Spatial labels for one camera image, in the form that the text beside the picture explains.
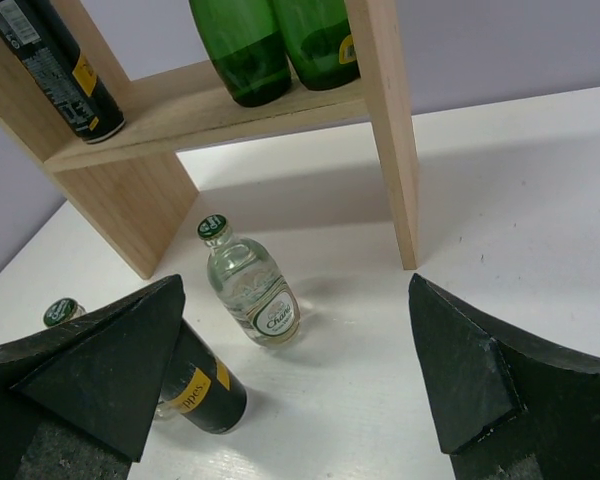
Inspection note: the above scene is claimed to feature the clear glass soda bottle left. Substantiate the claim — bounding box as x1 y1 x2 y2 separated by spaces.
42 297 86 328

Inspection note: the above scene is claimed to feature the clear glass soda bottle rear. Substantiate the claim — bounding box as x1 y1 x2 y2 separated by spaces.
197 214 301 347

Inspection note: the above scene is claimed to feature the black soda can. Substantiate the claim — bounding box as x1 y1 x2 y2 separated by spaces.
160 321 247 434
0 0 125 144

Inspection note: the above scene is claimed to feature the black soda can front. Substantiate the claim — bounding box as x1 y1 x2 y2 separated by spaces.
0 0 125 144

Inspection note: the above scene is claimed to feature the green glass bottle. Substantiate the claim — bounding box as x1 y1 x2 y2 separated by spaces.
272 0 360 91
189 0 292 108

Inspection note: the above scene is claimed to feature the clear glass soda bottle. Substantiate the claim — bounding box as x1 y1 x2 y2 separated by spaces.
42 297 86 328
197 214 301 347

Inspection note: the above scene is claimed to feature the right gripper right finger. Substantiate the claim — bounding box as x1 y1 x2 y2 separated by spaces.
409 274 600 479

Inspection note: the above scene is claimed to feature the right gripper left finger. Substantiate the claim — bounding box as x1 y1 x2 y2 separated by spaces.
0 275 185 479

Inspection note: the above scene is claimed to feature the green glass bottle left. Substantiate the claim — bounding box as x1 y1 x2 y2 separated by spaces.
189 0 292 108

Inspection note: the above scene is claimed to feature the wooden two-tier shelf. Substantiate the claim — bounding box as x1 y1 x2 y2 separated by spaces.
0 1 418 279

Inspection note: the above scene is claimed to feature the green glass bottle right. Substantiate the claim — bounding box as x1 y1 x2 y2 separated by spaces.
272 0 360 91

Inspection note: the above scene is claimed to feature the black soda can rear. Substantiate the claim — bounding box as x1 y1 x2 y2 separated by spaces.
160 321 247 434

